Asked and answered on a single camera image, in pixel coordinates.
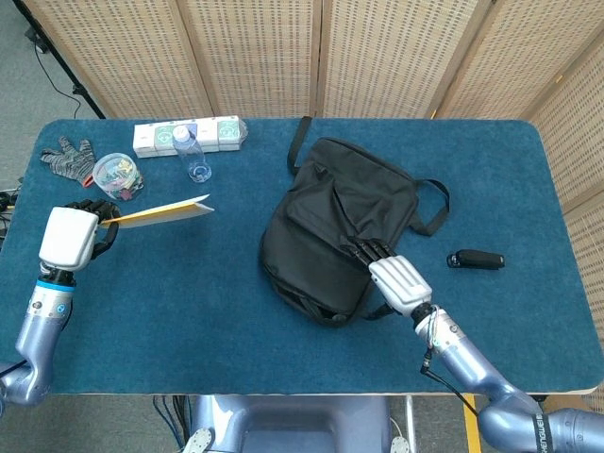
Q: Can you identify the clear plastic water bottle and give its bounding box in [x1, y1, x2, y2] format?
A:
[171, 125, 213, 184]

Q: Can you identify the blue-grey robot torso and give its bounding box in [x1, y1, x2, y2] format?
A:
[181, 394, 411, 453]

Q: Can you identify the grey striped work glove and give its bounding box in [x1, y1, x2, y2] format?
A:
[40, 136, 97, 188]

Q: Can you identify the blue table cloth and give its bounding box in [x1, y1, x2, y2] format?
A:
[0, 117, 599, 396]

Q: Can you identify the clear jar of coloured clips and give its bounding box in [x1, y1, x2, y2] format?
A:
[92, 152, 145, 201]

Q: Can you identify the black tripod stand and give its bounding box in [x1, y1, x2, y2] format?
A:
[13, 0, 106, 119]

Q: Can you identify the black stapler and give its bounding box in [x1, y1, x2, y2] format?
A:
[446, 249, 506, 271]

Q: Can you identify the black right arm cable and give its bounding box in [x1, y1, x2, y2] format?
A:
[421, 346, 482, 416]

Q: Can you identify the black fabric backpack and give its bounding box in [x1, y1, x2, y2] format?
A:
[258, 116, 451, 327]

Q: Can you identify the yellow white booklet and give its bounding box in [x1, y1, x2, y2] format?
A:
[100, 193, 216, 231]

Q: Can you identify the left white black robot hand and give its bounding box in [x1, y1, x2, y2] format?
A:
[38, 199, 120, 274]

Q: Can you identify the white green box pack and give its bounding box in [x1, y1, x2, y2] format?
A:
[132, 117, 248, 159]

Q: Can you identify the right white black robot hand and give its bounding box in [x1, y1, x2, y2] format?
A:
[339, 235, 433, 316]

